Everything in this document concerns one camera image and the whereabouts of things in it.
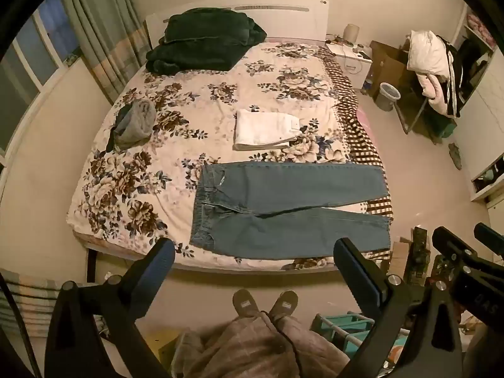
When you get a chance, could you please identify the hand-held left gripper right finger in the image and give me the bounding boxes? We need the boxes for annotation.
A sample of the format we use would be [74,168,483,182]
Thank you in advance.
[333,237,463,378]

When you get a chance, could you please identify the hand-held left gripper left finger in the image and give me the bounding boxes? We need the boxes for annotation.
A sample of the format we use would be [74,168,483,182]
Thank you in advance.
[44,237,176,378]

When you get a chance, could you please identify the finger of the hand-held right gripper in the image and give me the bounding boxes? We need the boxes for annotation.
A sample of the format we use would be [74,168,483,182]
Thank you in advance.
[432,226,479,272]
[474,222,504,253]

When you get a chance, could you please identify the blue jeans pants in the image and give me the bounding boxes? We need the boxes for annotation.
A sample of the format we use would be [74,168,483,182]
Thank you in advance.
[190,161,392,261]

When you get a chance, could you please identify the white folded pants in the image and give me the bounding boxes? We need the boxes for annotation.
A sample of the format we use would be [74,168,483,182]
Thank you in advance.
[233,109,308,151]

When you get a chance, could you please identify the teal rack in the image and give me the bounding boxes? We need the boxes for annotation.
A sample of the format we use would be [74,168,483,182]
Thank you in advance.
[311,311,375,348]

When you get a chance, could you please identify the grey shoe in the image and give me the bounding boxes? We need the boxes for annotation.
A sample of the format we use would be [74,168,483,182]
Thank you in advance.
[270,290,299,322]
[232,289,261,318]

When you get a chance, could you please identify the yellow box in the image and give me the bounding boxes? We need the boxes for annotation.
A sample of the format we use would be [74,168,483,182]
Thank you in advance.
[146,329,182,368]

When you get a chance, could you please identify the small grey cloth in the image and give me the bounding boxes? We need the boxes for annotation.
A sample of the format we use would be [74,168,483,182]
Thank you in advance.
[449,143,464,171]

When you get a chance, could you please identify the white wardrobe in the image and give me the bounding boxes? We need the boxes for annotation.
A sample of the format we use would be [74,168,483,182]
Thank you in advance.
[453,4,504,202]

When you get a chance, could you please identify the person's plaid trousers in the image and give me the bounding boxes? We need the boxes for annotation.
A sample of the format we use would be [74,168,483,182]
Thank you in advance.
[171,313,351,378]

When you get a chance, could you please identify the metal chair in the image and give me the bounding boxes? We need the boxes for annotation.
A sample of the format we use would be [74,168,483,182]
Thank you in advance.
[395,35,461,144]

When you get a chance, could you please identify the grey garment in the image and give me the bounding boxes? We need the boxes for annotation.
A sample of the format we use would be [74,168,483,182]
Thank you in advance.
[106,99,157,152]

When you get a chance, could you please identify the striped cloth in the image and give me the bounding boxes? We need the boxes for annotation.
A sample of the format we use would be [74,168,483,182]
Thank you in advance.
[0,270,108,338]

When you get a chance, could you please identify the pink garment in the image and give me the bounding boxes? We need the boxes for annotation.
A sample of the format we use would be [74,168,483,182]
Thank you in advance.
[417,72,454,116]

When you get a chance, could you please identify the grey trash bin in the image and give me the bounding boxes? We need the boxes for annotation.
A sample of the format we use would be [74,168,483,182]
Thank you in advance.
[374,83,401,112]

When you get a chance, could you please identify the floral blanket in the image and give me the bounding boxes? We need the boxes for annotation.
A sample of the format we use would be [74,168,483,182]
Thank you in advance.
[67,41,394,272]

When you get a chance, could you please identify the brown cardboard box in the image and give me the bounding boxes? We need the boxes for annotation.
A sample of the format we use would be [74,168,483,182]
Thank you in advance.
[368,40,411,101]

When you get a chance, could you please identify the white jacket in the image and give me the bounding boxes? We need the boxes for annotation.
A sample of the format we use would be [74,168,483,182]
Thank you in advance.
[407,30,451,77]

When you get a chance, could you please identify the white nightstand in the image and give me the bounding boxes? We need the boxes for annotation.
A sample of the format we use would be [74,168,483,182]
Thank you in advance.
[326,41,373,89]

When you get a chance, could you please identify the dark green blanket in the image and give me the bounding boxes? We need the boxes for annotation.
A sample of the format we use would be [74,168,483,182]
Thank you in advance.
[146,8,268,75]

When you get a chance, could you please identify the green curtain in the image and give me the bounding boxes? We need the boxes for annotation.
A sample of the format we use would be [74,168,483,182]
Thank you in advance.
[59,0,152,103]

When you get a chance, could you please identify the window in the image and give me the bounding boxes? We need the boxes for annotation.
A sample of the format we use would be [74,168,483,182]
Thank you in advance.
[0,0,81,158]

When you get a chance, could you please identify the white bed headboard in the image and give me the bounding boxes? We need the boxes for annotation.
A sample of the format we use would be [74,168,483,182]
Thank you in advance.
[145,0,329,48]

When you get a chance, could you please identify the black cable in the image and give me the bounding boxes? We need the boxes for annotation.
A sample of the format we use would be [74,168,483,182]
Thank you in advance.
[0,272,44,378]

